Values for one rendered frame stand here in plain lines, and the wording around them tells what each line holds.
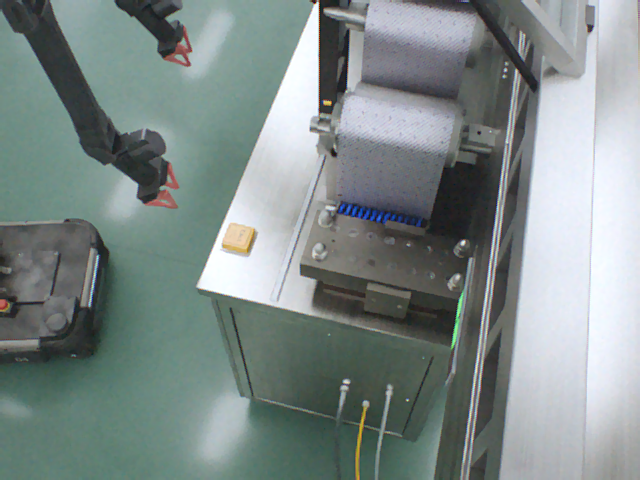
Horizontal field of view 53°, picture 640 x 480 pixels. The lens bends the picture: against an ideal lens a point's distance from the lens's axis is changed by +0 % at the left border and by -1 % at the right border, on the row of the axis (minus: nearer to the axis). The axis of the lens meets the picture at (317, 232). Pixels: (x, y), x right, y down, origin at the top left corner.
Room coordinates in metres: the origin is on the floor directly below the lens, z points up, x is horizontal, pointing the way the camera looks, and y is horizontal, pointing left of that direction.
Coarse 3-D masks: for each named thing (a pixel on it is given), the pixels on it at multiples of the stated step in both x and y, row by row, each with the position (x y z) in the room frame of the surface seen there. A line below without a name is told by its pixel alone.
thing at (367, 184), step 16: (352, 160) 0.92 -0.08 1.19; (336, 176) 0.93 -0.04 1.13; (352, 176) 0.92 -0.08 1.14; (368, 176) 0.91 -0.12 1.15; (384, 176) 0.90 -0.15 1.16; (400, 176) 0.89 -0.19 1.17; (416, 176) 0.88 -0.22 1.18; (432, 176) 0.88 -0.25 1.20; (336, 192) 0.93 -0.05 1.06; (352, 192) 0.92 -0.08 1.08; (368, 192) 0.91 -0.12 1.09; (384, 192) 0.90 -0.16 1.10; (400, 192) 0.89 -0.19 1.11; (416, 192) 0.88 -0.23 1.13; (432, 192) 0.87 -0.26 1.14; (384, 208) 0.90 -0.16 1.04; (400, 208) 0.89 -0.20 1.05; (416, 208) 0.88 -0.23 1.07; (432, 208) 0.87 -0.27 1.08
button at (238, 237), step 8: (232, 224) 0.93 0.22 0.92; (240, 224) 0.93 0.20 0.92; (232, 232) 0.91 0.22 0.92; (240, 232) 0.91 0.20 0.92; (248, 232) 0.91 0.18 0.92; (224, 240) 0.88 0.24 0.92; (232, 240) 0.88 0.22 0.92; (240, 240) 0.88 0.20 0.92; (248, 240) 0.88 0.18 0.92; (232, 248) 0.86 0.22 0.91; (240, 248) 0.86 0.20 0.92; (248, 248) 0.87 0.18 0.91
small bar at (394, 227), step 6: (390, 222) 0.85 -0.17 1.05; (396, 222) 0.85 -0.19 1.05; (390, 228) 0.84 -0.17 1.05; (396, 228) 0.84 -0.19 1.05; (402, 228) 0.84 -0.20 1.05; (408, 228) 0.84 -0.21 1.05; (414, 228) 0.84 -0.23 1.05; (420, 228) 0.84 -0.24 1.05; (402, 234) 0.83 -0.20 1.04; (408, 234) 0.82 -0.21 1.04; (414, 234) 0.82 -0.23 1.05; (420, 234) 0.82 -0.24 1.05
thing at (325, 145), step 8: (320, 120) 1.05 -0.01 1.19; (320, 128) 1.03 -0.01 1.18; (328, 128) 1.03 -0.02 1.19; (320, 136) 1.05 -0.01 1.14; (328, 136) 1.04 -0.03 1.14; (320, 144) 1.02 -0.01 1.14; (328, 144) 1.02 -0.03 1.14; (320, 152) 1.02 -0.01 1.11; (328, 152) 1.01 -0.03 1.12; (336, 152) 1.01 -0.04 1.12; (328, 160) 1.02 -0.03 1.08; (336, 160) 1.01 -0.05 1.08; (328, 168) 1.02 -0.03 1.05; (336, 168) 1.01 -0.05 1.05; (328, 176) 1.02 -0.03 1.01; (328, 184) 1.02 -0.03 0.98; (320, 192) 1.04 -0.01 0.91; (328, 192) 1.02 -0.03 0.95; (320, 200) 1.02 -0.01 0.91; (328, 200) 1.02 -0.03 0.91
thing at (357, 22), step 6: (348, 6) 1.24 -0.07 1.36; (354, 6) 1.24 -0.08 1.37; (360, 6) 1.24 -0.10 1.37; (366, 6) 1.24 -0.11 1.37; (348, 12) 1.23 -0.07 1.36; (354, 12) 1.22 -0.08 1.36; (360, 12) 1.22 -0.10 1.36; (366, 12) 1.22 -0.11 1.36; (348, 18) 1.22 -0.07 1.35; (354, 18) 1.22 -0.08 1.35; (360, 18) 1.21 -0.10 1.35; (348, 24) 1.22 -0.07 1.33; (354, 24) 1.21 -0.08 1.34; (360, 24) 1.21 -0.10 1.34; (360, 30) 1.21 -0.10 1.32
